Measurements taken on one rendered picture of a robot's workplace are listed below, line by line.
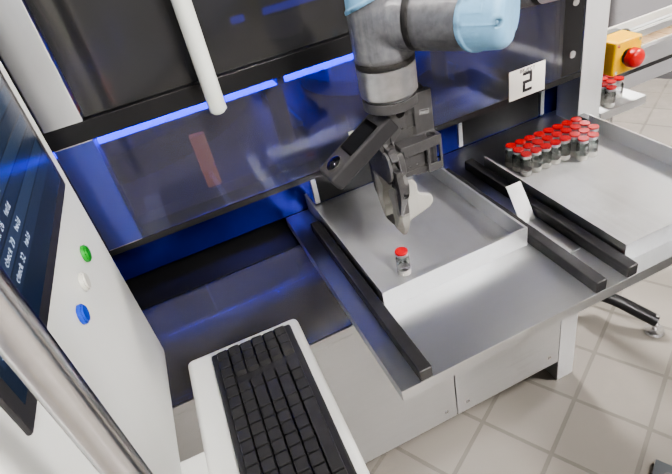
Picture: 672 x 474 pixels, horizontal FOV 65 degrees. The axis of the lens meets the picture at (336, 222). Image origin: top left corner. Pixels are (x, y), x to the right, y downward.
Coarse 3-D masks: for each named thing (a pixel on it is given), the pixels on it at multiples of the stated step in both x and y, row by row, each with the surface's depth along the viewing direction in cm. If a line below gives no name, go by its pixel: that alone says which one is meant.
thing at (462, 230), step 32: (352, 192) 107; (448, 192) 101; (352, 224) 98; (384, 224) 96; (416, 224) 94; (448, 224) 93; (480, 224) 91; (512, 224) 86; (352, 256) 86; (384, 256) 89; (416, 256) 87; (448, 256) 86; (480, 256) 82; (384, 288) 82; (416, 288) 79
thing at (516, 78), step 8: (536, 64) 101; (544, 64) 102; (512, 72) 100; (520, 72) 100; (536, 72) 102; (544, 72) 103; (512, 80) 100; (520, 80) 101; (536, 80) 103; (544, 80) 104; (512, 88) 101; (520, 88) 102; (536, 88) 104; (512, 96) 102; (520, 96) 103
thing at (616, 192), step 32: (608, 128) 104; (576, 160) 101; (608, 160) 99; (640, 160) 97; (544, 192) 89; (576, 192) 93; (608, 192) 91; (640, 192) 90; (608, 224) 85; (640, 224) 83
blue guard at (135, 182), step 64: (320, 64) 84; (448, 64) 93; (512, 64) 99; (128, 128) 77; (192, 128) 81; (256, 128) 85; (320, 128) 90; (128, 192) 82; (192, 192) 86; (256, 192) 91
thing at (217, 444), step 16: (304, 336) 89; (304, 352) 85; (192, 368) 87; (208, 368) 86; (192, 384) 85; (208, 384) 84; (320, 384) 79; (208, 400) 81; (208, 416) 79; (224, 416) 78; (336, 416) 74; (208, 432) 76; (224, 432) 76; (208, 448) 74; (224, 448) 74; (352, 448) 70; (192, 464) 73; (208, 464) 72; (224, 464) 72
